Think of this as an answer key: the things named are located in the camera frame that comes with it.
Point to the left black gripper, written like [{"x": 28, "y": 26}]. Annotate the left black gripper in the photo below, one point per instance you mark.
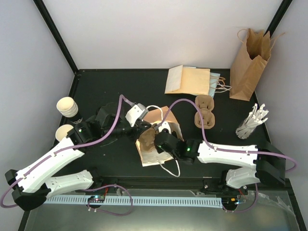
[{"x": 141, "y": 125}]

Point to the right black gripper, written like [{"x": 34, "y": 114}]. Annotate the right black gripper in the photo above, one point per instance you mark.
[{"x": 159, "y": 149}]

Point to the brown pulp cup carrier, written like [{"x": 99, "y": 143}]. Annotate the brown pulp cup carrier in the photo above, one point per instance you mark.
[
  {"x": 146, "y": 140},
  {"x": 206, "y": 105}
]

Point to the orange paper bag white handles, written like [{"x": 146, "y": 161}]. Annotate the orange paper bag white handles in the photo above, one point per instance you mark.
[{"x": 158, "y": 115}]

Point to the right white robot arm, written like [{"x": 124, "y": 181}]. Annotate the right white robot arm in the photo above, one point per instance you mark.
[{"x": 262, "y": 163}]

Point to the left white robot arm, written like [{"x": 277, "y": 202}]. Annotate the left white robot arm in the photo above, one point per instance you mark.
[{"x": 33, "y": 185}]

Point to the tan flat paper bag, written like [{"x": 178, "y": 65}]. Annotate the tan flat paper bag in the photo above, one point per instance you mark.
[{"x": 175, "y": 82}]

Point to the far white paper cup stack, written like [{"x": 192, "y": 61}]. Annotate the far white paper cup stack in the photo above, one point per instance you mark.
[{"x": 69, "y": 109}]

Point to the white paper cup stack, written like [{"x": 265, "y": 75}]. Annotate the white paper cup stack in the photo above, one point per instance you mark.
[
  {"x": 69, "y": 109},
  {"x": 62, "y": 131}
]

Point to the light blue flat paper bag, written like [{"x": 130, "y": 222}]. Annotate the light blue flat paper bag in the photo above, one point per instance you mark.
[{"x": 200, "y": 81}]

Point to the near white paper cup stack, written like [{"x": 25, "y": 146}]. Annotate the near white paper cup stack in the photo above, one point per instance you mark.
[{"x": 62, "y": 131}]

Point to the white stirrer bundle in cup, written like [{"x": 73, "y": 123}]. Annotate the white stirrer bundle in cup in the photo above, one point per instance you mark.
[{"x": 256, "y": 117}]

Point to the standing brown paper bag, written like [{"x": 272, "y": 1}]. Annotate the standing brown paper bag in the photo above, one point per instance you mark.
[{"x": 250, "y": 62}]

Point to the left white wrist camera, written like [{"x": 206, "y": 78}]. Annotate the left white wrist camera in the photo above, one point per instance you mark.
[{"x": 137, "y": 111}]

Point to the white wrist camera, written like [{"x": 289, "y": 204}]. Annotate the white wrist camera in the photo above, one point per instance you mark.
[
  {"x": 137, "y": 111},
  {"x": 168, "y": 127}
]

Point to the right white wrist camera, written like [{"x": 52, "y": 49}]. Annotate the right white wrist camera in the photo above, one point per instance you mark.
[{"x": 168, "y": 127}]

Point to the light blue cable duct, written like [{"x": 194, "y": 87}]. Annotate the light blue cable duct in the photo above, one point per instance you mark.
[{"x": 136, "y": 201}]

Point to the left black frame post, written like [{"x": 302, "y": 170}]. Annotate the left black frame post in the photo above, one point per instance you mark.
[{"x": 55, "y": 33}]

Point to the black frame post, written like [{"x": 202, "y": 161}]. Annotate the black frame post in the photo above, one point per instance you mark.
[
  {"x": 282, "y": 9},
  {"x": 55, "y": 33}
]

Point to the right black frame post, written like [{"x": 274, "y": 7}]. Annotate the right black frame post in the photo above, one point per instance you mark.
[{"x": 282, "y": 9}]

